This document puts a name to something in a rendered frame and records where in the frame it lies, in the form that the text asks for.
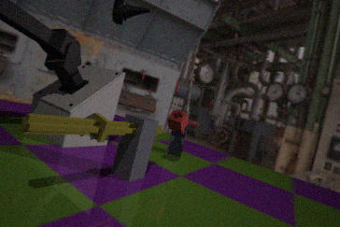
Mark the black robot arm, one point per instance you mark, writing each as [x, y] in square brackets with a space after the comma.
[63, 50]

